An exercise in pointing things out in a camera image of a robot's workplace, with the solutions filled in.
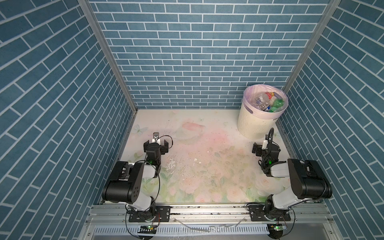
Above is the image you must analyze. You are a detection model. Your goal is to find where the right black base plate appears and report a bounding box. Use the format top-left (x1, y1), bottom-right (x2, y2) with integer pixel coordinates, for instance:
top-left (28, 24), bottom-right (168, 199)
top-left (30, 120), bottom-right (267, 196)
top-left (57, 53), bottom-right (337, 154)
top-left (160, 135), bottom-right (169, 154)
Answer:
top-left (245, 203), bottom-right (291, 222)

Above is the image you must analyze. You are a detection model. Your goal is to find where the clear bottle blue cap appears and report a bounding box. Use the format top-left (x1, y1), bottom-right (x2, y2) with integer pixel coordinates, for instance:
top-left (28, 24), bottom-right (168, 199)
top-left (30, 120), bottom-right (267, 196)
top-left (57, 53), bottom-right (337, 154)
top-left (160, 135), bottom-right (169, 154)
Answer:
top-left (260, 103), bottom-right (271, 112)

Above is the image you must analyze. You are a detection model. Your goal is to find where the clear bottle red label yellow cap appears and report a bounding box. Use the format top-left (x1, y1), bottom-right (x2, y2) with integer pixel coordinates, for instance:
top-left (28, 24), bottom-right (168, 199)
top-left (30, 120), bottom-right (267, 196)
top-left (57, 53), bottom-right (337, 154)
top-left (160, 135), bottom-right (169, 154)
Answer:
top-left (255, 92), bottom-right (275, 106)

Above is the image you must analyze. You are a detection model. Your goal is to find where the cream bin with pink bag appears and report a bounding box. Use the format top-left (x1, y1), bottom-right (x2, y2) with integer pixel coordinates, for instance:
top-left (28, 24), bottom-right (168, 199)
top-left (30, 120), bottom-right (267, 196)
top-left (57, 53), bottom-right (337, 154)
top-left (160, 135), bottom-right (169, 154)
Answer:
top-left (238, 84), bottom-right (289, 140)

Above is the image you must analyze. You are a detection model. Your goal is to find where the green plastic bottle yellow cap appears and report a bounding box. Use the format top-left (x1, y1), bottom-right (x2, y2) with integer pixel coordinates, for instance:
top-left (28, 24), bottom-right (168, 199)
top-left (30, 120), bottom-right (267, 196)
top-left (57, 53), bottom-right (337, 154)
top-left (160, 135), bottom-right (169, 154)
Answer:
top-left (269, 99), bottom-right (285, 113)

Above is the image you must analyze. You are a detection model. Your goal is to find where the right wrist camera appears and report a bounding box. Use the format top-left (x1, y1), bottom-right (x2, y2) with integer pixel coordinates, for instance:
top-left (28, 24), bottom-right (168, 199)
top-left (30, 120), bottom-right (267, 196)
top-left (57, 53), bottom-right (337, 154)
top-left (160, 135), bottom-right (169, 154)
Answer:
top-left (262, 128), bottom-right (275, 150)

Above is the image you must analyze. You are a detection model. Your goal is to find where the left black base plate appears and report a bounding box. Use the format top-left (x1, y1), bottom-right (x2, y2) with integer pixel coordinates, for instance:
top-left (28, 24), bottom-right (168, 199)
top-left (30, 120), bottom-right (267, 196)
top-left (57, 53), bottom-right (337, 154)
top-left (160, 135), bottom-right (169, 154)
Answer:
top-left (128, 206), bottom-right (171, 223)

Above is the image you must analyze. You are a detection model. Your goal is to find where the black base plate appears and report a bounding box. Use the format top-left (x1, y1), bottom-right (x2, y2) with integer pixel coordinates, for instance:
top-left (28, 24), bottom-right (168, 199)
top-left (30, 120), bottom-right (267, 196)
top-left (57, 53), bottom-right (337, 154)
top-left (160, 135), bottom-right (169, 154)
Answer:
top-left (128, 206), bottom-right (171, 223)
top-left (245, 203), bottom-right (291, 222)

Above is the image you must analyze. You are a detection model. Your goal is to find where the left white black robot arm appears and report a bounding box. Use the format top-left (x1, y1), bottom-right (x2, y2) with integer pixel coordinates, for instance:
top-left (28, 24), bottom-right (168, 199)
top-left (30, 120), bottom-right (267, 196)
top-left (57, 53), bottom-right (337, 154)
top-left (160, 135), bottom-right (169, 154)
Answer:
top-left (102, 138), bottom-right (169, 212)

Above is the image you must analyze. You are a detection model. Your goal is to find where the aluminium mounting rail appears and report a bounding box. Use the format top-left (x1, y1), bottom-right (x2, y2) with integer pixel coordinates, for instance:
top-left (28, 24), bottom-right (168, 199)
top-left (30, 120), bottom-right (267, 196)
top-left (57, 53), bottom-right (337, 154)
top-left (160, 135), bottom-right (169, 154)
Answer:
top-left (80, 202), bottom-right (342, 240)

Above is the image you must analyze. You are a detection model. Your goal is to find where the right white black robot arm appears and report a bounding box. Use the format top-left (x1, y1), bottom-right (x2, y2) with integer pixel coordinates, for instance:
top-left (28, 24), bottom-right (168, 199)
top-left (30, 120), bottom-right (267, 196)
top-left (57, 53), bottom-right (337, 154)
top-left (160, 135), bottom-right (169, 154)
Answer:
top-left (252, 140), bottom-right (333, 214)

